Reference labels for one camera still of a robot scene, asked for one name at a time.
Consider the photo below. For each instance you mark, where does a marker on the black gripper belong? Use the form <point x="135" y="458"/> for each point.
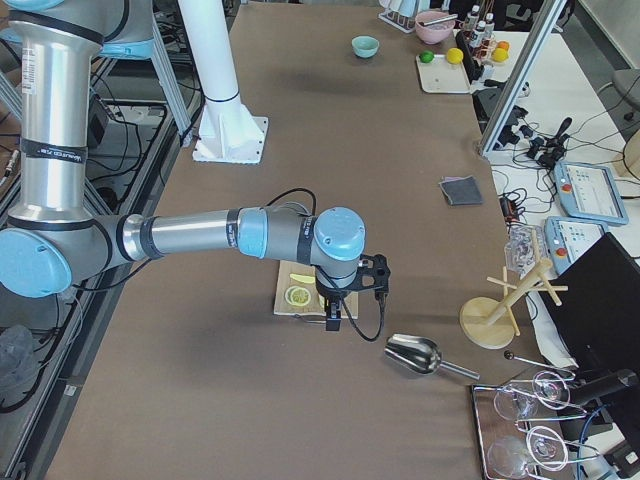
<point x="330" y="290"/>

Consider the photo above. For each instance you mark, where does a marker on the light green bowl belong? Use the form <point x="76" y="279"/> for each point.
<point x="365" y="46"/>

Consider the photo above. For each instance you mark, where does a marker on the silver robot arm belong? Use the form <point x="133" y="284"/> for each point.
<point x="53" y="242"/>

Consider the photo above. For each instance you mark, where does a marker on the pink bowl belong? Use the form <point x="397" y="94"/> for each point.
<point x="432" y="27"/>

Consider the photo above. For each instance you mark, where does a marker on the yellow plastic knife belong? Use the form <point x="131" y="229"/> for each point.
<point x="305" y="279"/>

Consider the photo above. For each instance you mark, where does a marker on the steel scoop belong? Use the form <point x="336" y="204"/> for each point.
<point x="422" y="355"/>

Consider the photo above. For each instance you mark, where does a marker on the wooden mug tree stand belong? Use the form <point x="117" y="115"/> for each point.
<point x="491" y="323"/>

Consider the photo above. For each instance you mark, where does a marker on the grey folded cloth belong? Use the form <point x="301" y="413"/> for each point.
<point x="461" y="191"/>

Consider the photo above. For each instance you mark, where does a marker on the clear plastic container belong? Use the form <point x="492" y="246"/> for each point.
<point x="519" y="249"/>

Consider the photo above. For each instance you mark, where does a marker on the lower wine glass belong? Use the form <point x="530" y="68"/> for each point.
<point x="540" y="451"/>

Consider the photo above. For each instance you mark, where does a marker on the wine glass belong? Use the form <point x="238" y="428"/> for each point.
<point x="540" y="451"/>
<point x="521" y="399"/>

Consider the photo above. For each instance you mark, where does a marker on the upper wine glass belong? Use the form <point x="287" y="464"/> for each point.
<point x="521" y="399"/>

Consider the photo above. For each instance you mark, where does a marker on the lower teach pendant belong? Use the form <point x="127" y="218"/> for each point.
<point x="569" y="238"/>

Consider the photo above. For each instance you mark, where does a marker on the teach pendant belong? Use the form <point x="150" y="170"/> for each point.
<point x="589" y="192"/>
<point x="569" y="238"/>

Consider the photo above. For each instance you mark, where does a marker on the black power strip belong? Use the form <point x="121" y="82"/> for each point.
<point x="509" y="134"/>

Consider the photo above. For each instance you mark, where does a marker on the beige rabbit tray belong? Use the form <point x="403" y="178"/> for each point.
<point x="441" y="77"/>

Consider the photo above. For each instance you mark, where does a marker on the black monitor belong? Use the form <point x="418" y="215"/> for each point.
<point x="598" y="320"/>

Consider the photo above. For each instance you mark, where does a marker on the green lime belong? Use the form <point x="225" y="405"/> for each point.
<point x="426" y="56"/>

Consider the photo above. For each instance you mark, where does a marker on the upper teach pendant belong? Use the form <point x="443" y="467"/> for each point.
<point x="589" y="192"/>

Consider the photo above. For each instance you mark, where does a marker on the yellow lemon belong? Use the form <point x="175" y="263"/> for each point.
<point x="454" y="56"/>
<point x="500" y="55"/>

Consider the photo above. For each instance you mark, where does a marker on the bottle rack with bottles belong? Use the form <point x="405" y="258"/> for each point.
<point x="474" y="39"/>

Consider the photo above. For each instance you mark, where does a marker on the lemon slice near handle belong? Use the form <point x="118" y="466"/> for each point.
<point x="297" y="296"/>

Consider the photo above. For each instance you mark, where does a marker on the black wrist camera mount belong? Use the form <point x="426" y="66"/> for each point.
<point x="374" y="273"/>

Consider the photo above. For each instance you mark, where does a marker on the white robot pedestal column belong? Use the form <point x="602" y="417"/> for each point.
<point x="228" y="132"/>

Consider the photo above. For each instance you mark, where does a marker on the wire glass rack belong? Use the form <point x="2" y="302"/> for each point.
<point x="490" y="426"/>

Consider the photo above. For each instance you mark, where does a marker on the aluminium frame post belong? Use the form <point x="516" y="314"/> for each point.
<point x="536" y="39"/>

